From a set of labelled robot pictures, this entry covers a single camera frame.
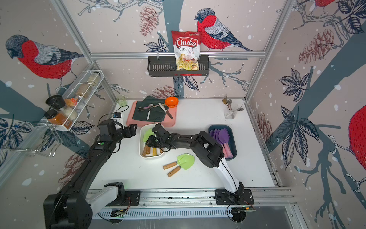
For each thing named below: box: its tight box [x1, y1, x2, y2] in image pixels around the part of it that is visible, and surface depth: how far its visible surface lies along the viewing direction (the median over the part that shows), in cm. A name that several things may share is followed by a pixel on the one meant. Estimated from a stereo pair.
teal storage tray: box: [208, 124, 238, 161], surface depth 97 cm
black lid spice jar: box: [45, 94, 66, 110], surface depth 63 cm
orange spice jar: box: [43, 109, 73, 130], surface depth 63 cm
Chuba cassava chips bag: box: [171, 30, 202, 72], surface depth 85 cm
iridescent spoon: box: [137, 103, 166, 112], surface depth 116 cm
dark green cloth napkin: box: [132, 95, 166, 122], surface depth 114 cm
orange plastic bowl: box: [164, 96, 179, 108], surface depth 116 cm
